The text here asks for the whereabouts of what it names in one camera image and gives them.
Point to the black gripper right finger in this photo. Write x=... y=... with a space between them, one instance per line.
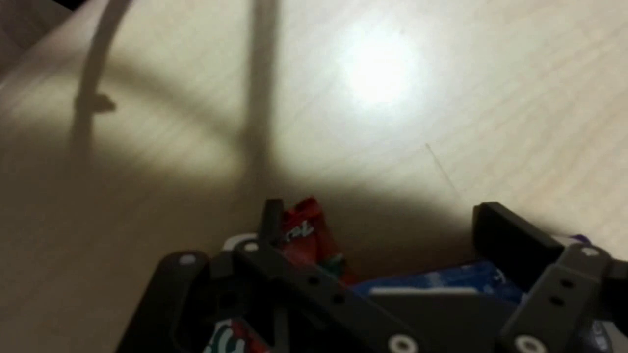
x=562 y=287

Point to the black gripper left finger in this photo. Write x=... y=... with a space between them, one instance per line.
x=295 y=295

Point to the red candy pack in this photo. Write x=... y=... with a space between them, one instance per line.
x=307 y=228

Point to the blue candy pack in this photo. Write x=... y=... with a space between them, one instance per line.
x=438 y=277

